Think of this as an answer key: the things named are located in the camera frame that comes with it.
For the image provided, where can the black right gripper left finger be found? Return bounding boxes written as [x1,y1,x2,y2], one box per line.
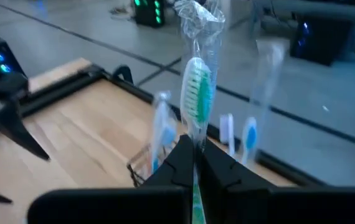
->
[27,134,196,224]

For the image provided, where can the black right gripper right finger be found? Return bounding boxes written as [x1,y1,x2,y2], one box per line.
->
[199,138,355,224]

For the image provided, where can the blue toothbrush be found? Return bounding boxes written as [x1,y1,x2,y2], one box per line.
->
[240,39,289,166]
[148,90,180,177]

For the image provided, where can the purple toothbrush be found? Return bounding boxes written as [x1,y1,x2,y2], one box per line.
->
[219,112,237,158]

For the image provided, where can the green toothbrush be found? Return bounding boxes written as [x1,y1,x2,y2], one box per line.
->
[173,0,227,224]

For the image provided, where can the black computer green lights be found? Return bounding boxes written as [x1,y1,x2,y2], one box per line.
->
[133,0,166,29]

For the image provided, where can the black computer blue light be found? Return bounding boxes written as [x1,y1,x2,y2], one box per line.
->
[289,14,354,67]

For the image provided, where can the black wire caddy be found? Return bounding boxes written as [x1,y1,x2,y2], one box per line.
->
[126,144,178,188]

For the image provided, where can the black aluminium table frame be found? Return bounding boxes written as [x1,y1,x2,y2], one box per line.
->
[18,63,324,187]

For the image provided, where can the black frame handle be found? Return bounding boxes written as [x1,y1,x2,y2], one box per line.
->
[112,64,134,85]

